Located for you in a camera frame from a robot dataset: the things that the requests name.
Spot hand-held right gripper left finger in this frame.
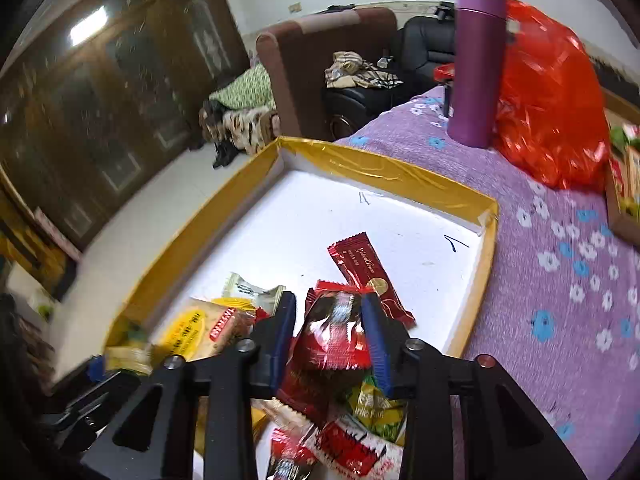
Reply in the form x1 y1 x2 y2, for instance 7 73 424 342
80 290 297 480

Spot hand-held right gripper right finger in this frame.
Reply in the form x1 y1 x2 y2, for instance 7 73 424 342
361 291 587 480

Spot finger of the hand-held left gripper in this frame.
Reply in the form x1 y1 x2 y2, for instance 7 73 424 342
60 357 143 413
47 395 126 443

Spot blurred yellow snack packet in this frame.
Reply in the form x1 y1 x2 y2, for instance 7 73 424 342
102 340 156 376

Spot red packet with dark picture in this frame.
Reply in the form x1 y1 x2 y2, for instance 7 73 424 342
290 282 373 373

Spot large yellow cracker packet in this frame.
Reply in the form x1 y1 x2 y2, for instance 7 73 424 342
150 296 256 363

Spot yellow rimmed white box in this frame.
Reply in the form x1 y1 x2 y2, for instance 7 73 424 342
102 136 500 480

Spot pale green striped packet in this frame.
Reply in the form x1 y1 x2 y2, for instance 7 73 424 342
221 272 286 316

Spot red stick packet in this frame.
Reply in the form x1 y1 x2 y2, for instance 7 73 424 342
327 231 416 328

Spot red white snack packet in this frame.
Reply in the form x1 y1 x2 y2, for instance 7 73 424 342
320 417 406 480

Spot purple floral tablecloth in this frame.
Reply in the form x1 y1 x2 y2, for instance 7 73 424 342
335 85 640 480

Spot brown patterned blanket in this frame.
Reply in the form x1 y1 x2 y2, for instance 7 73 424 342
199 102 281 156

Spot green floral cushion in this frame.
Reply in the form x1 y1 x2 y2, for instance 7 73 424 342
207 62 276 111

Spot brown cardboard box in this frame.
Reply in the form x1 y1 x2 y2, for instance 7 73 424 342
605 125 640 246

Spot striped clothes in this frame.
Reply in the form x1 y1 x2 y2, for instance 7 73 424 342
324 51 405 91

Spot brown armchair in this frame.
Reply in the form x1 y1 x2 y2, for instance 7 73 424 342
256 6 398 143

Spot red plastic bag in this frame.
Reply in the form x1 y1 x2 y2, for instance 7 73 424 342
490 0 613 191

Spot dark wooden cabinet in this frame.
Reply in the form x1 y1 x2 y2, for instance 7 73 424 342
0 0 251 261

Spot pile of assorted snack packets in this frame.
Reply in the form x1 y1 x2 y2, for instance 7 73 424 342
610 122 640 218

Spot purple thermos bottle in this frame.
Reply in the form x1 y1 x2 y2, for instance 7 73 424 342
446 0 507 150

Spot black leather sofa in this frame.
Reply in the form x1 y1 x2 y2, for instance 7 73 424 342
320 15 458 141

